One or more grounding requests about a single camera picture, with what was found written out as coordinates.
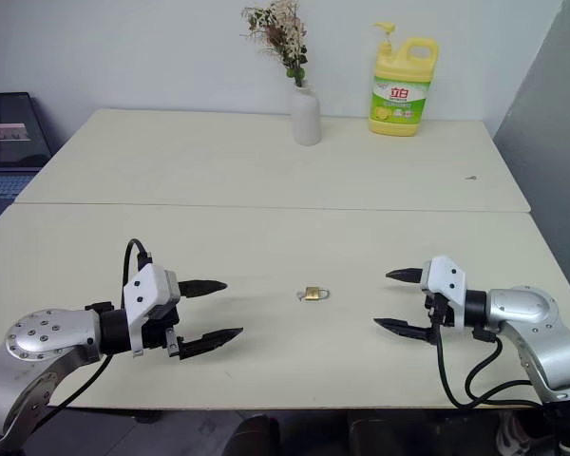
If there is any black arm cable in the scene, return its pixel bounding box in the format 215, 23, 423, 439
434, 325, 545, 410
47, 237, 152, 409

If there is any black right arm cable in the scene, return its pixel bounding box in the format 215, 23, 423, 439
434, 325, 545, 410

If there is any dark rounded shape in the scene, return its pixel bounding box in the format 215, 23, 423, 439
226, 413, 282, 456

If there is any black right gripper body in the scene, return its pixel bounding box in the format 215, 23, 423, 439
423, 292, 457, 344

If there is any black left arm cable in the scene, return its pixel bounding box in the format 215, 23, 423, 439
47, 237, 152, 409

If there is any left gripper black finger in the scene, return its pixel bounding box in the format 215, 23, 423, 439
177, 279, 229, 299
177, 326, 245, 362

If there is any small brass padlock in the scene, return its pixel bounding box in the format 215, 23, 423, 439
303, 284, 332, 303

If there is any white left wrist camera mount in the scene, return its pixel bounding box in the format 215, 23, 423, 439
122, 264, 181, 359

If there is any dried flower bouquet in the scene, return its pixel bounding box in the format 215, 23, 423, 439
239, 0, 311, 89

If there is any yellow dish soap bottle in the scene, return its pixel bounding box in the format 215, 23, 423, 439
367, 21, 441, 139

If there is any grey partition panel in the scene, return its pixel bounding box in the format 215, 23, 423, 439
492, 0, 570, 308

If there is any open dark laptop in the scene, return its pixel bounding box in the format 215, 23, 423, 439
0, 91, 54, 235

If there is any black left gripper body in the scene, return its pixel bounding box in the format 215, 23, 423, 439
140, 305, 186, 362

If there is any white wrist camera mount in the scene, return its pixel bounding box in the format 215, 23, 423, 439
122, 264, 181, 359
420, 255, 469, 329

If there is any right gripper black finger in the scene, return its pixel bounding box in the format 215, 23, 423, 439
372, 317, 434, 343
385, 266, 426, 286

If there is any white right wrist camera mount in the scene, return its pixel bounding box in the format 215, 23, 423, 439
420, 255, 469, 329

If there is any white ceramic vase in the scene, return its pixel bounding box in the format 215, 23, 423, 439
291, 85, 323, 146

